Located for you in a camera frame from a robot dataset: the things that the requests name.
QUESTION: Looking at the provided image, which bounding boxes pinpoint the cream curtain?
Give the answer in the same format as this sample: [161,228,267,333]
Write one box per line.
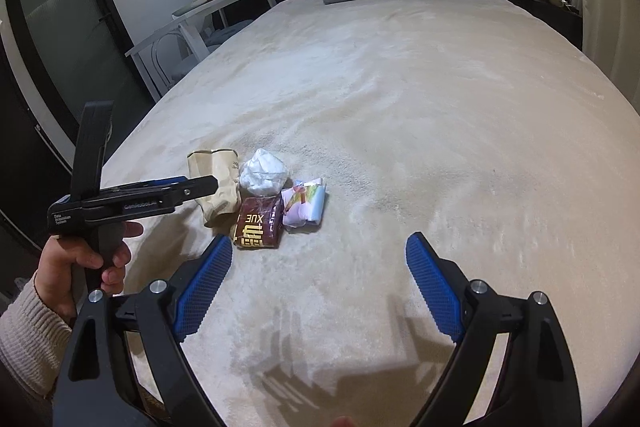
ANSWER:
[567,0,626,118]

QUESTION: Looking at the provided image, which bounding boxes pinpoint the tan paper bag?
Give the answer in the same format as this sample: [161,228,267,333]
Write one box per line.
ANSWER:
[187,148,241,228]

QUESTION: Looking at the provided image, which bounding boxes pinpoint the cream plush bed blanket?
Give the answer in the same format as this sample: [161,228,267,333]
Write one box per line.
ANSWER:
[75,0,640,427]

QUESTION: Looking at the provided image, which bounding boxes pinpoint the dark bedside shelf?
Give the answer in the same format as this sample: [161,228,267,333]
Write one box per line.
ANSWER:
[510,0,586,50]

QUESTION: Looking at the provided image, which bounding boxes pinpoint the person's left forearm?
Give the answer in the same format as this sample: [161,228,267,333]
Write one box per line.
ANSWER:
[0,274,81,403]

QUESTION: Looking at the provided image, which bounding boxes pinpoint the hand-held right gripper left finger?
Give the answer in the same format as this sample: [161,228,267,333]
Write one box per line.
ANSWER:
[52,234,234,427]

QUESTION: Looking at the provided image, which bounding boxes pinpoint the grey cushioned chair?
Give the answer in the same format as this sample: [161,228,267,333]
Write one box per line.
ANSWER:
[202,19,256,52]

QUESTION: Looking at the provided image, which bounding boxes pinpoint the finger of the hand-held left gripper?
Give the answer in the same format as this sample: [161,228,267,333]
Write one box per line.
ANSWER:
[115,175,219,210]
[125,176,190,189]

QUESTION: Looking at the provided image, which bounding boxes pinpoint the person's left hand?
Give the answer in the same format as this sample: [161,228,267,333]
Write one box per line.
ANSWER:
[35,221,144,325]

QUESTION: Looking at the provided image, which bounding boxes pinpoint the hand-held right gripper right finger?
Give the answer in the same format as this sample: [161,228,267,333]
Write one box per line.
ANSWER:
[406,232,583,427]

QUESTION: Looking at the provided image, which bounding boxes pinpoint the colourful printed packet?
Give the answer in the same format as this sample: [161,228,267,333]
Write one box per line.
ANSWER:
[280,177,328,228]

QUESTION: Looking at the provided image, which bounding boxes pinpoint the brown snack wrapper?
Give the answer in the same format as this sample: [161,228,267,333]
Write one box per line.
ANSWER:
[230,194,285,251]

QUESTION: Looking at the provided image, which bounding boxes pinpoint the dark glass door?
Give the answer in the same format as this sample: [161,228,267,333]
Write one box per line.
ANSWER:
[0,0,156,248]

